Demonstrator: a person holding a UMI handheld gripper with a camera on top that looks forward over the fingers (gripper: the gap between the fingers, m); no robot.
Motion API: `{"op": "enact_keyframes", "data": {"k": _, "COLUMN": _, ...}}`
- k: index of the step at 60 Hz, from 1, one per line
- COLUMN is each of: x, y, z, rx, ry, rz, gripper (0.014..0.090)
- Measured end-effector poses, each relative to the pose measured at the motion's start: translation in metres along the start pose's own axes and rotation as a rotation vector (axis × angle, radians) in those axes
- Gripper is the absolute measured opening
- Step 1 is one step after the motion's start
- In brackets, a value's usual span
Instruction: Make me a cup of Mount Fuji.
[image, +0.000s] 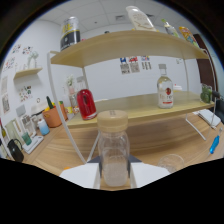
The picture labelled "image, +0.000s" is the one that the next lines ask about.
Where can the large white milk bottle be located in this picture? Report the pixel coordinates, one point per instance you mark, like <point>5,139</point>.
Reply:
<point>140,20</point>

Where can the clear soda bottle green cap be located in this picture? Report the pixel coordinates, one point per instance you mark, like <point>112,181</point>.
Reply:
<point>170,29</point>

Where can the black yellow snack bag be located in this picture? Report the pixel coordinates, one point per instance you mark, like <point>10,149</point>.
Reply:
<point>70,35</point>

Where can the light blue cup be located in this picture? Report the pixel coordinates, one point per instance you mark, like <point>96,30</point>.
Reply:
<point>43,128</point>

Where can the blue yellow wall poster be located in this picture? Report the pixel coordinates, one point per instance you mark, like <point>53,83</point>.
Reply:
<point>124,66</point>

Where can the green cup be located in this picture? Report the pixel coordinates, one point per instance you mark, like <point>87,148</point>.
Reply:
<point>27,138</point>

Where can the small vase with plant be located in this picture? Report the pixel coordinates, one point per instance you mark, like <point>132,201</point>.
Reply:
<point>71,87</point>

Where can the gripper left finger white block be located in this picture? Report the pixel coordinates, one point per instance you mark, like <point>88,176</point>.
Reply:
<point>80,176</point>

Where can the multicolour wall poster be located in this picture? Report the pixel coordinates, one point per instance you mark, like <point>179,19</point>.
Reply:
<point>146,63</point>

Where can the black kettle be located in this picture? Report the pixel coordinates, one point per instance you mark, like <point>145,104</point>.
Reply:
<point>16,151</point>

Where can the red liquid bottle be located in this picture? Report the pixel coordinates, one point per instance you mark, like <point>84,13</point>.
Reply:
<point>86,105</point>

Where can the orange pot with items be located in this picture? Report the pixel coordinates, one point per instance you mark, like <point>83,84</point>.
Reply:
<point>55,116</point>

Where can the red white wall poster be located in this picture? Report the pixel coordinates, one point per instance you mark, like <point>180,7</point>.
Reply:
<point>134,65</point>

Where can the clear bottle orange cap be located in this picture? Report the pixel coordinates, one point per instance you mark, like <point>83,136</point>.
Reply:
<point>67,168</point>

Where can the orange yellow snack bag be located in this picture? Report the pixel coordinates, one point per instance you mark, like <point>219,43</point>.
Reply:
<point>188,36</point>

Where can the gripper right finger white block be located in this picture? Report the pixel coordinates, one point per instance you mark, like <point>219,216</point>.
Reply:
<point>150,175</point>

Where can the brown door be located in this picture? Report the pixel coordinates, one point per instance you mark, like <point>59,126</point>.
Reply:
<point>208,73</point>

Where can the glass jar of limes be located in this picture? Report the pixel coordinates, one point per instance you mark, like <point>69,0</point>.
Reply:
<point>206,94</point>

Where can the white fabric pouch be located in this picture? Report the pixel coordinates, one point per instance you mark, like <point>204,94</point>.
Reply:
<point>209,118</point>

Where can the white tray scale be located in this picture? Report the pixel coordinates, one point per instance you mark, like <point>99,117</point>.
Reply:
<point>33,145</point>

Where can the white wall shelf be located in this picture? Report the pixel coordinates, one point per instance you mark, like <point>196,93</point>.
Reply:
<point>28,71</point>

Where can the white frame wooden shelf rack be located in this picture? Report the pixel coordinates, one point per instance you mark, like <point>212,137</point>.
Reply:
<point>133,45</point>

